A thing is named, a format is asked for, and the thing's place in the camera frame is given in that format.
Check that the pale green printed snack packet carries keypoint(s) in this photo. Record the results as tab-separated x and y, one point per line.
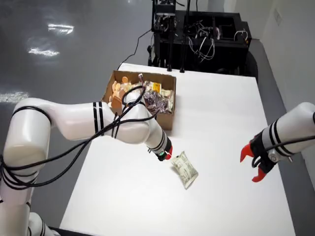
184	169

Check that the yellow snack packet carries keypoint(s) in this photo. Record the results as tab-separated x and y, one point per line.
156	86

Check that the tall black stand pole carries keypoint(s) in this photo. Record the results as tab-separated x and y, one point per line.
183	54

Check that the short black stand pole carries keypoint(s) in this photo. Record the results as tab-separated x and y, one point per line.
169	54

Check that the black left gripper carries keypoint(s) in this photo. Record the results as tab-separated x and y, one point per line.
163	158

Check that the black electronics rack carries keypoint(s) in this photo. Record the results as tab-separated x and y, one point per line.
163	9

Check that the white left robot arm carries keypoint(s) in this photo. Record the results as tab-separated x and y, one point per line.
73	118

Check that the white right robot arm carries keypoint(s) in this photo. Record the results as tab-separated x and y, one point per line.
295	127

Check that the brown cardboard box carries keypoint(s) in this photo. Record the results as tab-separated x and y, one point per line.
166	121

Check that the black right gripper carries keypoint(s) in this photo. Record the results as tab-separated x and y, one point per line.
261	152

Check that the black equipment cabinet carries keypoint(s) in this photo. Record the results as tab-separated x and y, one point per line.
229	56

